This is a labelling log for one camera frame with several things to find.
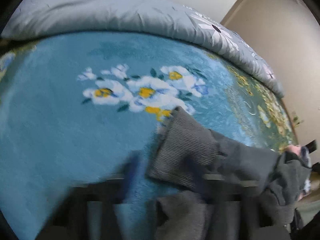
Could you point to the grey sweatshirt with gold letters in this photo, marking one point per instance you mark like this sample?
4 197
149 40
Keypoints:
281 176

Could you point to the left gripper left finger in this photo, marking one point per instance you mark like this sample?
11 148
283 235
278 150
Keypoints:
70 218

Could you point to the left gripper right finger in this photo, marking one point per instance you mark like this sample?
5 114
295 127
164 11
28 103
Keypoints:
233 203

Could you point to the light blue floral quilt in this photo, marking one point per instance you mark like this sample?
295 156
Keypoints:
38 18

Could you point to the pink folded garment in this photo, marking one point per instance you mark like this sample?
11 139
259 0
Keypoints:
301 151

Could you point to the teal floral bed blanket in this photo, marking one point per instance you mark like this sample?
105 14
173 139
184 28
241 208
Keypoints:
74 107

